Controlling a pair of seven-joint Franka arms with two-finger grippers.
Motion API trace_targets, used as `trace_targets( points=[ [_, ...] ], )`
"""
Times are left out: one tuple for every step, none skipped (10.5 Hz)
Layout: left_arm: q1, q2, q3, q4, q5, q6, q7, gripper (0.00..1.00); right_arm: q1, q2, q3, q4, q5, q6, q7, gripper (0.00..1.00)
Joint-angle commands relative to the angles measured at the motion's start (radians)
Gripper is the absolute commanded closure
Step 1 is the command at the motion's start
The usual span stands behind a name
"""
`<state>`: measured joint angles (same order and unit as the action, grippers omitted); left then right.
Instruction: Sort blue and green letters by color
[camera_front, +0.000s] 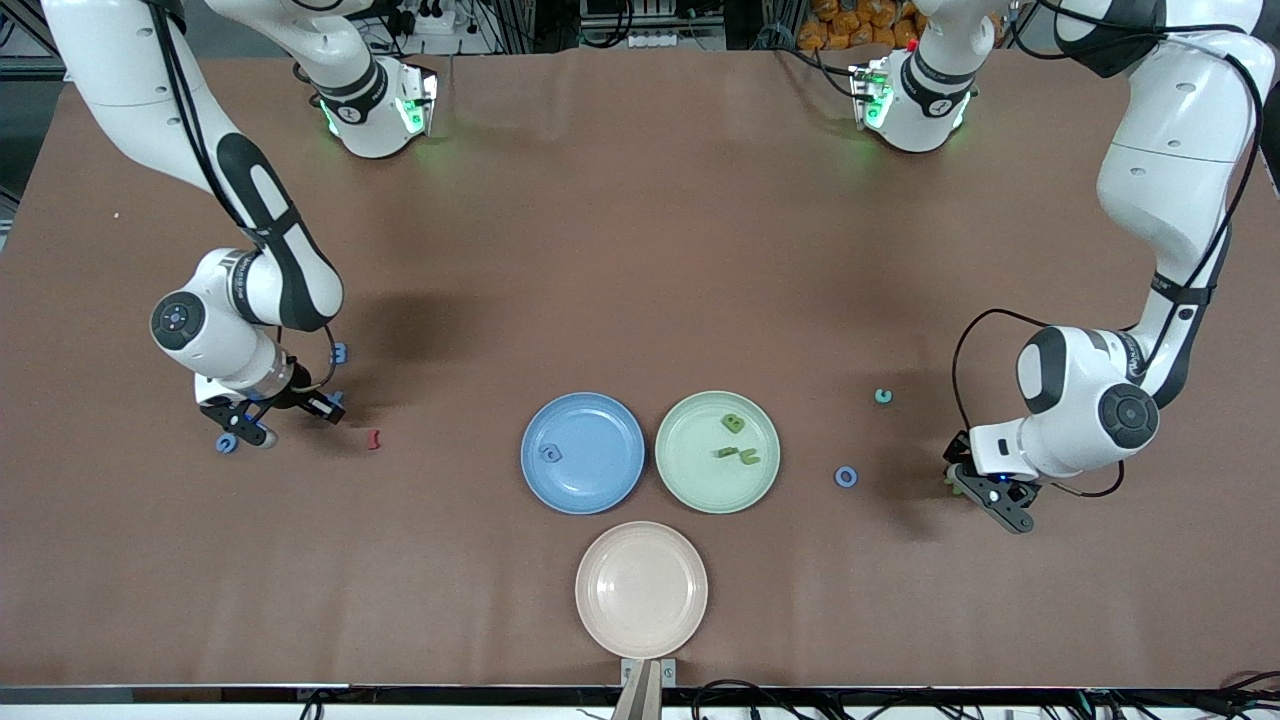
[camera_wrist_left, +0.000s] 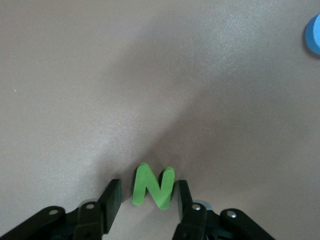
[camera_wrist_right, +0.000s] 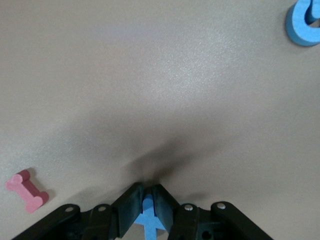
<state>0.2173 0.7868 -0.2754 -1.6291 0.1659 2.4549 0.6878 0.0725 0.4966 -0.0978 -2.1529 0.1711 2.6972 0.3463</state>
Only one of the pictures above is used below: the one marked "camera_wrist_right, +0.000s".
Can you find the brown table cover sheet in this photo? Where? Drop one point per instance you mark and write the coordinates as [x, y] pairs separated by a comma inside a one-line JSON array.
[[150, 75]]

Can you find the red letter I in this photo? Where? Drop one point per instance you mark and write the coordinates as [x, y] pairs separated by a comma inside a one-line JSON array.
[[27, 192]]

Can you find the blue letter G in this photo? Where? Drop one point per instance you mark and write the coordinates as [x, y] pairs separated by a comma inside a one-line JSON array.
[[297, 27]]

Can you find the blue letter x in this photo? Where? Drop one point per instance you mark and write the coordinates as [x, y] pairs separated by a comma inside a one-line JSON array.
[[149, 220]]

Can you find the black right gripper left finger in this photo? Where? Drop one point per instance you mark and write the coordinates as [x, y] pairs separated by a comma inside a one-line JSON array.
[[125, 212]]

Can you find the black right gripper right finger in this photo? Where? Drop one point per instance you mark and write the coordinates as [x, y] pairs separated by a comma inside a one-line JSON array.
[[185, 220]]

